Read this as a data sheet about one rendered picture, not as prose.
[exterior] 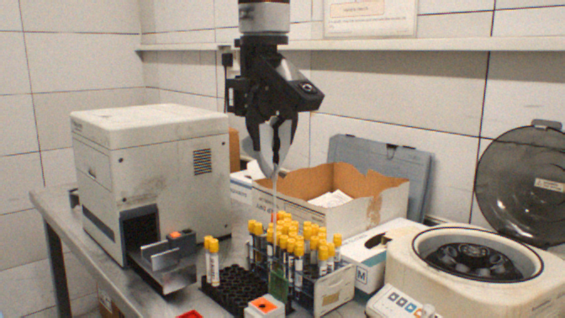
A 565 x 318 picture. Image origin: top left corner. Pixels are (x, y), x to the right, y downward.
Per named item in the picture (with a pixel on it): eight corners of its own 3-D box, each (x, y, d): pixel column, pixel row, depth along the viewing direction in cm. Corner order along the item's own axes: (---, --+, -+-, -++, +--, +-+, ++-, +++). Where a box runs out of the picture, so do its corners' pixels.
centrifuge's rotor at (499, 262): (403, 279, 75) (405, 241, 73) (459, 257, 82) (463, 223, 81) (483, 325, 62) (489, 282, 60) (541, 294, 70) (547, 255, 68)
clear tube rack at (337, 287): (244, 273, 87) (243, 241, 86) (281, 258, 94) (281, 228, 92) (315, 320, 72) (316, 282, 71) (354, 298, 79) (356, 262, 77)
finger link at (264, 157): (251, 172, 70) (250, 115, 68) (275, 179, 66) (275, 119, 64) (235, 175, 68) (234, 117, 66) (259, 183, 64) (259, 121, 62)
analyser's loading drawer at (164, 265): (121, 253, 91) (118, 231, 90) (150, 245, 95) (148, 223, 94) (164, 294, 76) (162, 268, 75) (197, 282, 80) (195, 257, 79)
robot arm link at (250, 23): (301, 4, 61) (256, 0, 56) (300, 38, 62) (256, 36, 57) (267, 8, 67) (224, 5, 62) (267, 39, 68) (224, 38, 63)
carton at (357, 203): (249, 239, 103) (248, 178, 100) (331, 211, 121) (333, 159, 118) (324, 279, 85) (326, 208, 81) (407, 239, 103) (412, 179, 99)
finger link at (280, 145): (267, 167, 73) (266, 113, 70) (292, 175, 68) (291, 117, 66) (253, 171, 71) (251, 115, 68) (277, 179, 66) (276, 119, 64)
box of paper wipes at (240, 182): (222, 194, 135) (220, 155, 132) (250, 186, 143) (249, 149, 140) (270, 213, 120) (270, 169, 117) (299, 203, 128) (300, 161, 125)
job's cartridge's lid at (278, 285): (270, 266, 65) (272, 265, 66) (267, 294, 66) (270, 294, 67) (287, 275, 62) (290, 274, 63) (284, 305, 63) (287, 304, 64)
